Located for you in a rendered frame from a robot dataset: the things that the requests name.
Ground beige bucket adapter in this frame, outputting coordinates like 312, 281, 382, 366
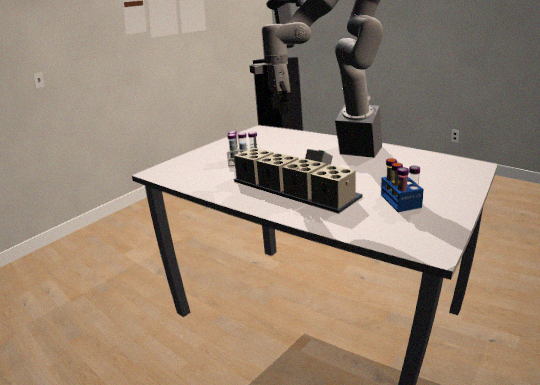
257, 153, 299, 192
282, 158, 326, 200
311, 165, 356, 209
234, 148, 274, 185

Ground blue tube rack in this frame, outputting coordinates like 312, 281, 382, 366
381, 177, 424, 212

